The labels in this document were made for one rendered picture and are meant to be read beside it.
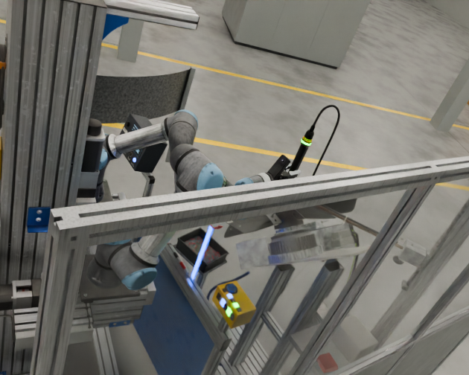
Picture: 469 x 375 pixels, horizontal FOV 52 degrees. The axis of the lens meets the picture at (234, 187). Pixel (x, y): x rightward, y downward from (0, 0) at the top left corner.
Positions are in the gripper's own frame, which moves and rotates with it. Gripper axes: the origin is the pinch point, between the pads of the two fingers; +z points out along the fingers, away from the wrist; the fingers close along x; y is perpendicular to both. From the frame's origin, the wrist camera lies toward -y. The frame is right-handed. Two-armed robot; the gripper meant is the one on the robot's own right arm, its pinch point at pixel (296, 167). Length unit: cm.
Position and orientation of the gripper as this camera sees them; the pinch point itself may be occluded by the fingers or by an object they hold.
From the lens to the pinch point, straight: 215.9
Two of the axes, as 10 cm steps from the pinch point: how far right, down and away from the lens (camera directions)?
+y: -2.9, 7.8, 5.6
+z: 7.0, -2.2, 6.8
